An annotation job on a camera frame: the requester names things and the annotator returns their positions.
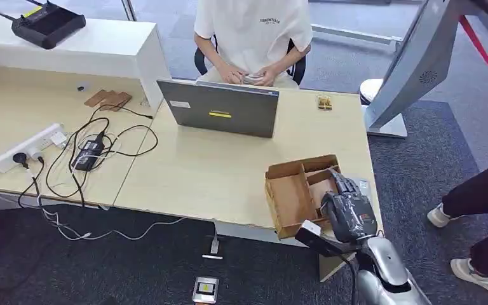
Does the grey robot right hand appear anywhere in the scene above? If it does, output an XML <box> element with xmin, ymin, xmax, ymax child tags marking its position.
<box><xmin>320</xmin><ymin>167</ymin><xmax>379</xmax><ymax>245</ymax></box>

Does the person's left hand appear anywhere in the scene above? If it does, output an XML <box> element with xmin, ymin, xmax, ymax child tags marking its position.
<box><xmin>253</xmin><ymin>64</ymin><xmax>282</xmax><ymax>88</ymax></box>

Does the person's right hand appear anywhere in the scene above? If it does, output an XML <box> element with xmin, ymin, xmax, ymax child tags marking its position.
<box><xmin>217</xmin><ymin>62</ymin><xmax>247</xmax><ymax>85</ymax></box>

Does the bundle of cards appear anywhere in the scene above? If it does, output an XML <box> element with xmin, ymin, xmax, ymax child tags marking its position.
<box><xmin>243</xmin><ymin>72</ymin><xmax>267</xmax><ymax>85</ymax></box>

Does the wooden compartment box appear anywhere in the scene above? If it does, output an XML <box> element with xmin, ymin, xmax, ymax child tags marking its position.
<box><xmin>264</xmin><ymin>154</ymin><xmax>342</xmax><ymax>241</ymax></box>

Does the black office chair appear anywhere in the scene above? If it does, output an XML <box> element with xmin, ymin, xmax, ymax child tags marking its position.
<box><xmin>194</xmin><ymin>36</ymin><xmax>307</xmax><ymax>86</ymax></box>

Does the grey laptop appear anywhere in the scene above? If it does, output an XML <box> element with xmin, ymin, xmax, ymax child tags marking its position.
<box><xmin>156</xmin><ymin>79</ymin><xmax>280</xmax><ymax>139</ymax></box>

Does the seated person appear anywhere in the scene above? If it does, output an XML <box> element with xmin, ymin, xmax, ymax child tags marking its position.
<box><xmin>193</xmin><ymin>0</ymin><xmax>313</xmax><ymax>89</ymax></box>

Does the desk leg panel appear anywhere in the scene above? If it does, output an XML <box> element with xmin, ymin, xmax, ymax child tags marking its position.
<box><xmin>318</xmin><ymin>252</ymin><xmax>356</xmax><ymax>283</ymax></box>

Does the white round base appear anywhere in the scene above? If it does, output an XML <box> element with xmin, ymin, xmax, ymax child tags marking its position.
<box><xmin>359</xmin><ymin>78</ymin><xmax>384</xmax><ymax>106</ymax></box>

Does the metal pole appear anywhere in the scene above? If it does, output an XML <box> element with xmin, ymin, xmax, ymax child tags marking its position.
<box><xmin>120</xmin><ymin>0</ymin><xmax>139</xmax><ymax>22</ymax></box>

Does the standing person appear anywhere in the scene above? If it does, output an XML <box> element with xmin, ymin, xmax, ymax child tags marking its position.
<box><xmin>426</xmin><ymin>153</ymin><xmax>488</xmax><ymax>295</ymax></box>

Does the white desk shelf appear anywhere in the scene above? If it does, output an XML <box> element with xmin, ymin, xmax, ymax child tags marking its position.
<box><xmin>0</xmin><ymin>10</ymin><xmax>172</xmax><ymax>114</ymax></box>

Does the grey display stand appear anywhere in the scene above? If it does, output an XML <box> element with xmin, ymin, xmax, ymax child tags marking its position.
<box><xmin>363</xmin><ymin>0</ymin><xmax>488</xmax><ymax>139</ymax></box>

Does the black power adapter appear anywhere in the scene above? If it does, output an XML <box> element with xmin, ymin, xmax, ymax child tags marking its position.
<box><xmin>72</xmin><ymin>131</ymin><xmax>106</xmax><ymax>172</ymax></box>

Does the silver device with yellow label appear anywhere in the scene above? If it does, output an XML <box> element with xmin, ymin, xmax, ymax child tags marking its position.
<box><xmin>191</xmin><ymin>276</ymin><xmax>220</xmax><ymax>305</ymax></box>

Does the black router with antennas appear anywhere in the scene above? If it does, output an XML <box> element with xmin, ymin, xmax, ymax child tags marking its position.
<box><xmin>0</xmin><ymin>0</ymin><xmax>88</xmax><ymax>50</ymax></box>

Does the red floor tape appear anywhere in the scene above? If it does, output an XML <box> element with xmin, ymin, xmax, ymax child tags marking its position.
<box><xmin>458</xmin><ymin>16</ymin><xmax>488</xmax><ymax>100</ymax></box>

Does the white power strip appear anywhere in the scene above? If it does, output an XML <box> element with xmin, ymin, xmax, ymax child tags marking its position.
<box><xmin>0</xmin><ymin>123</ymin><xmax>68</xmax><ymax>174</ymax></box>

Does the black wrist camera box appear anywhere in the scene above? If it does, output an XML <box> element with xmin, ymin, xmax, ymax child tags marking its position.
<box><xmin>294</xmin><ymin>219</ymin><xmax>348</xmax><ymax>258</ymax></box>

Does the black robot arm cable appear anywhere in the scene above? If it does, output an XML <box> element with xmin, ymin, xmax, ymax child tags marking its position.
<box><xmin>341</xmin><ymin>254</ymin><xmax>359</xmax><ymax>305</ymax></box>

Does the grey floor rail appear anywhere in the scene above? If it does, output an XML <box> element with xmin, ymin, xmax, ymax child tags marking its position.
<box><xmin>311</xmin><ymin>23</ymin><xmax>403</xmax><ymax>46</ymax></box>

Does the black adapter cable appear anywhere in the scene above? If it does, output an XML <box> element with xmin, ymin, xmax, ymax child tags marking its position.
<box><xmin>44</xmin><ymin>103</ymin><xmax>159</xmax><ymax>200</ymax></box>

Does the white cable connector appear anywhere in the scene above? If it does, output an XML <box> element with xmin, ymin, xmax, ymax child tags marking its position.
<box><xmin>201</xmin><ymin>235</ymin><xmax>224</xmax><ymax>261</ymax></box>

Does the white cable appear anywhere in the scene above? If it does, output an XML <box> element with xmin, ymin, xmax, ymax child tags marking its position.
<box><xmin>0</xmin><ymin>153</ymin><xmax>186</xmax><ymax>241</ymax></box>

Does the black plug with cable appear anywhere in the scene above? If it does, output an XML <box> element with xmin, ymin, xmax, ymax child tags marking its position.
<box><xmin>11</xmin><ymin>152</ymin><xmax>47</xmax><ymax>209</ymax></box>

